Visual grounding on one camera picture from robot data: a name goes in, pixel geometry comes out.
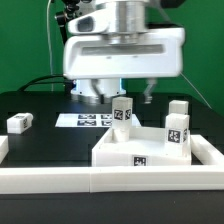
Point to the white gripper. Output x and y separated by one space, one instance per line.
158 53

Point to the white square table top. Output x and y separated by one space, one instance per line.
145 147

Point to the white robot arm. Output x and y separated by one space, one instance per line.
122 39

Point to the white sheet with tags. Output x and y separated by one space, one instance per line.
73 120

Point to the white U-shaped fence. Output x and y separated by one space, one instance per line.
208 175

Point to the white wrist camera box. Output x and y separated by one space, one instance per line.
89 24

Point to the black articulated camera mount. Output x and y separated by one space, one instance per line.
63 17

